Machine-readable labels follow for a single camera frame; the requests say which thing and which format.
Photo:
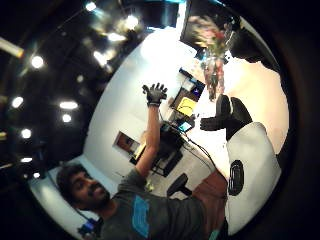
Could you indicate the yellow pad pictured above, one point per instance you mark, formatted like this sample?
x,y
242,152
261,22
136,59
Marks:
x,y
186,106

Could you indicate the clear glass vase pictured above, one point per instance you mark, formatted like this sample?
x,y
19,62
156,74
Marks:
x,y
215,78

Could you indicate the bouquet of mixed flowers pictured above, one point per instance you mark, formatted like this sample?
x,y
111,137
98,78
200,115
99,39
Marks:
x,y
210,35

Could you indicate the group of ceiling lamps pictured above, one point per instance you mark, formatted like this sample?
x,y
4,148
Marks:
x,y
68,105

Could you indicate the framed wall picture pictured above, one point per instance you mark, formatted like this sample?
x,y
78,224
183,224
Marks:
x,y
126,143

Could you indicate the the person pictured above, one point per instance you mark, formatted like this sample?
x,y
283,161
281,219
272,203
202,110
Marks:
x,y
160,213

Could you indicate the tablet with lit screen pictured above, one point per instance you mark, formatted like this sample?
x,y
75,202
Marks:
x,y
184,126

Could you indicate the black office chair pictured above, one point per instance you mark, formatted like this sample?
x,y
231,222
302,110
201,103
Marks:
x,y
178,186

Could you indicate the blue lit device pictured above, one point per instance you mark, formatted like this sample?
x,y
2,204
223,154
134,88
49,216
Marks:
x,y
88,226

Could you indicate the black tray of items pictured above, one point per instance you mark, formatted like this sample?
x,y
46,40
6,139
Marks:
x,y
190,87

